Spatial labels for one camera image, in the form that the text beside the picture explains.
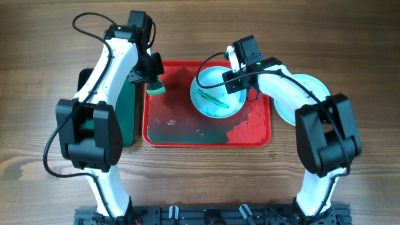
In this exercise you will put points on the light blue plate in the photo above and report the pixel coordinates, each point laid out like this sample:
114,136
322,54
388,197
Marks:
215,102
314,85

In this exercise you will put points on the red plastic tray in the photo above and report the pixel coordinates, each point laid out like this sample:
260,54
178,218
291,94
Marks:
170,119

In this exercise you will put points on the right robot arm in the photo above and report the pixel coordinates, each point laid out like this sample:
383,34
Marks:
327,137

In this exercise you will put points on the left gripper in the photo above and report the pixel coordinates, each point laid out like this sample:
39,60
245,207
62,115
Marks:
159,69

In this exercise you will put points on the dark green rectangular tray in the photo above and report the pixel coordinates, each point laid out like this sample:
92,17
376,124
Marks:
128,109

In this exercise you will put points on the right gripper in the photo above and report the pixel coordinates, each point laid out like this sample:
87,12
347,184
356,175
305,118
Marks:
232,86

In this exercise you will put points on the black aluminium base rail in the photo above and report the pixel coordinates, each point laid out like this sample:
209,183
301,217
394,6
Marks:
174,215

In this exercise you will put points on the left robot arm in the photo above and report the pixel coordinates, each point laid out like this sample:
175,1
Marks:
88,128

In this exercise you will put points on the green sponge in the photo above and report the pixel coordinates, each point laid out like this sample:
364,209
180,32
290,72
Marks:
155,87

